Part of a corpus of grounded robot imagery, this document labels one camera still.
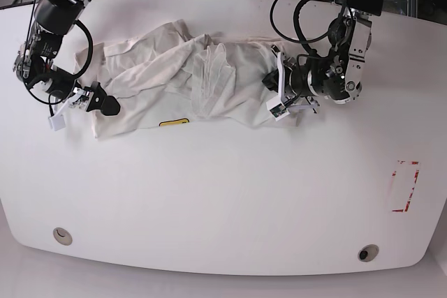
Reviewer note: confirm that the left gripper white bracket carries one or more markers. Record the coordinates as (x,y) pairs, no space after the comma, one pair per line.
(279,81)

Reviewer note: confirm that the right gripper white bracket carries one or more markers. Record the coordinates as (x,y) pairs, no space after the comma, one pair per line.
(89,99)

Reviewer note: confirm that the white t-shirt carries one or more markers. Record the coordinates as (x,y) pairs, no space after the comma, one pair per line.
(169,76)

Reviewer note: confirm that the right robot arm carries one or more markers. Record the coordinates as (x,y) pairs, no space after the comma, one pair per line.
(50,21)

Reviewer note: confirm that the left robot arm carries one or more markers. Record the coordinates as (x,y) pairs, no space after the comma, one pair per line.
(331,65)

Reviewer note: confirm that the left table grommet hole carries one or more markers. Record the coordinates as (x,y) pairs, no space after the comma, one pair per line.
(62,236)

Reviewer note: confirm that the table grommet hole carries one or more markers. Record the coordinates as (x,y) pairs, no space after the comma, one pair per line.
(62,236)
(368,253)

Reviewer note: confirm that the red tape rectangle marking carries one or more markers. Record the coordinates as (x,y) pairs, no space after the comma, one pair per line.
(402,186)

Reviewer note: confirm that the right table grommet hole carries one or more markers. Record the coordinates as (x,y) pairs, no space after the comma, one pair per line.
(368,253)

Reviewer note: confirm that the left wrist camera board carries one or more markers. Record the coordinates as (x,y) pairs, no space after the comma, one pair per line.
(277,109)

